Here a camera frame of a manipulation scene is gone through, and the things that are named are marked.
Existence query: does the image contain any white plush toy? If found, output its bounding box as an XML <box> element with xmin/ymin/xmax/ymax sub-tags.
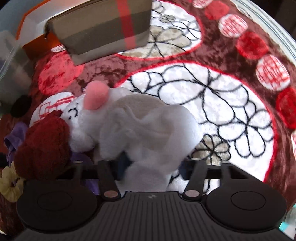
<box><xmin>61</xmin><ymin>81</ymin><xmax>204</xmax><ymax>192</ymax></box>

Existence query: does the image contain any red plush toy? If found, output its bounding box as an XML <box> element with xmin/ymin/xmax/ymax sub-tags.
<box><xmin>14</xmin><ymin>110</ymin><xmax>72</xmax><ymax>180</ymax></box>

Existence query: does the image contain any purple microfiber cloth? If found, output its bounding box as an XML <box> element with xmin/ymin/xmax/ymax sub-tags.
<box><xmin>4</xmin><ymin>121</ymin><xmax>28</xmax><ymax>166</ymax></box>

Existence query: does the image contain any black scrunchie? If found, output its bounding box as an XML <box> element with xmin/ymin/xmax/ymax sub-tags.
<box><xmin>10</xmin><ymin>95</ymin><xmax>32</xmax><ymax>118</ymax></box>

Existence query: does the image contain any red floral plush blanket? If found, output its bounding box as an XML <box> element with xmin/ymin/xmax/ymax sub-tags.
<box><xmin>31</xmin><ymin>1</ymin><xmax>295</xmax><ymax>207</ymax></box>

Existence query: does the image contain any yellow scrunchie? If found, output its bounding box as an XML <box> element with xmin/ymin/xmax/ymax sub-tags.
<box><xmin>0</xmin><ymin>161</ymin><xmax>25</xmax><ymax>203</ymax></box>

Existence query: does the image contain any beige striped fabric pouch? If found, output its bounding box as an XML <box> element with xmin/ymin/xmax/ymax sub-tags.
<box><xmin>44</xmin><ymin>0</ymin><xmax>152</xmax><ymax>65</ymax></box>

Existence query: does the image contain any clear plastic container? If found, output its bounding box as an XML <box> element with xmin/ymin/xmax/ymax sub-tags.
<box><xmin>0</xmin><ymin>30</ymin><xmax>34</xmax><ymax>105</ymax></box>

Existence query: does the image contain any orange white storage box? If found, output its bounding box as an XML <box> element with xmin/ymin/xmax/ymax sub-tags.
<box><xmin>16</xmin><ymin>0</ymin><xmax>82</xmax><ymax>61</ymax></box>

